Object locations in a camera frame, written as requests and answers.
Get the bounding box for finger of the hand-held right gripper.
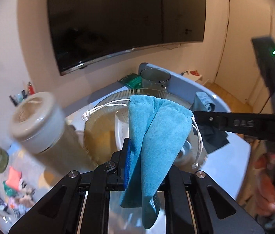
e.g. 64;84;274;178
193;111;275;140

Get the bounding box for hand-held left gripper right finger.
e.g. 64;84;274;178
159;166;266;234

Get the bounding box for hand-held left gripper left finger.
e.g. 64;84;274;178
8;138;131;234

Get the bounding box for teal drawstring pouch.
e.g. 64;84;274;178
82;95;204;230

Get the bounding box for dark blue cloth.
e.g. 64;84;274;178
192;91;230;154

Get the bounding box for ribbed glass bowl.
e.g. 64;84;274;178
84;88;208;174

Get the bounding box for pile of patterned socks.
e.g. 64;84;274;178
0;179;39;222

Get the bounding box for person's right hand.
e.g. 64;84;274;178
255;155;275;217

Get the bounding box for white door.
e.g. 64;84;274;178
215;0;274;103

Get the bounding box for blue table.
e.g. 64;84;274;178
62;62;253;200

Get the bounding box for white low shelf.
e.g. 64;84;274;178
193;74;210;85

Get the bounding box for green packet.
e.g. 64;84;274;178
119;73;143;89

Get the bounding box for grey metal cup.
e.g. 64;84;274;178
140;68;171;90

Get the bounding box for tall jar with white lid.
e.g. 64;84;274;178
8;91;99;173

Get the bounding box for pink packet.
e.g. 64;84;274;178
7;166;22;189

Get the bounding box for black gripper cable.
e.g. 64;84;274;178
259;95;272;113

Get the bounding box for television cable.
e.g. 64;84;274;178
162;43;181;50

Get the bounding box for black wall television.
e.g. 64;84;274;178
46;0;206;76

